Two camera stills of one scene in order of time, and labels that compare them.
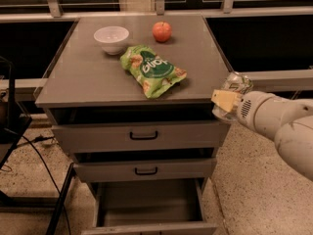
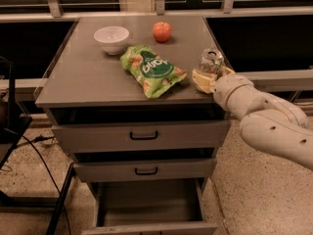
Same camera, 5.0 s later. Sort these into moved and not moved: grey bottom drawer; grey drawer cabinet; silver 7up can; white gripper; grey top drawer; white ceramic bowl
Moved: silver 7up can; white gripper
Not moved: grey drawer cabinet; grey bottom drawer; grey top drawer; white ceramic bowl
